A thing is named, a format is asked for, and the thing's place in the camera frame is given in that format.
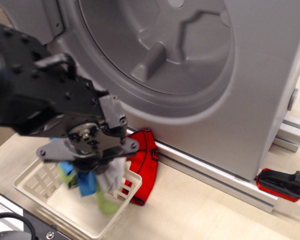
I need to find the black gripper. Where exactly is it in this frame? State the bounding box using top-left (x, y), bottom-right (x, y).
top-left (36, 136), bottom-right (139, 175)

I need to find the grey white cloth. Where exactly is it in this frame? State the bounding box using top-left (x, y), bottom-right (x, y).
top-left (96, 157), bottom-right (126, 193)

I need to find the blue miniature garment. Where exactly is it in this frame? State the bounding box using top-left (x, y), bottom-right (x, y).
top-left (49, 137), bottom-right (97, 197)

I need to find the light green miniature garment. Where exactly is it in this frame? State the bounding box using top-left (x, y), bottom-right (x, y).
top-left (57, 163), bottom-right (118, 216)

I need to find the white plastic laundry basket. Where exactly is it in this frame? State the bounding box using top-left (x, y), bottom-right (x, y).
top-left (13, 159), bottom-right (142, 240)

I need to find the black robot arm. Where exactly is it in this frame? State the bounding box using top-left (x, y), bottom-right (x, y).
top-left (0, 24), bottom-right (139, 173)

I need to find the grey toy washing machine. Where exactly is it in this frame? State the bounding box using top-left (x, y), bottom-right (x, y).
top-left (0, 0), bottom-right (300, 180)

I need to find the red miniature shirt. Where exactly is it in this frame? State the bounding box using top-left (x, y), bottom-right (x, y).
top-left (127, 129), bottom-right (159, 206)

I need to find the red black clamp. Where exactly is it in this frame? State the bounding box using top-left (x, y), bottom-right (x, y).
top-left (255, 168), bottom-right (300, 203)

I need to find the short aluminium extrusion block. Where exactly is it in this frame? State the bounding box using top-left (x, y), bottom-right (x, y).
top-left (273, 114), bottom-right (300, 152)

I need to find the black metal bracket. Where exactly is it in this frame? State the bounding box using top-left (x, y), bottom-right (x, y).
top-left (22, 209), bottom-right (70, 240)

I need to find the aluminium frame rail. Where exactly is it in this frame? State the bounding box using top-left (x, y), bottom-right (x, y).
top-left (0, 194), bottom-right (24, 232)

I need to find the black braided cable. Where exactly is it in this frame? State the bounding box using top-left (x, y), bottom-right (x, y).
top-left (0, 211), bottom-right (37, 240)

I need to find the aluminium extrusion rail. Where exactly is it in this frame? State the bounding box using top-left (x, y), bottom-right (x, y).
top-left (155, 140), bottom-right (279, 214)

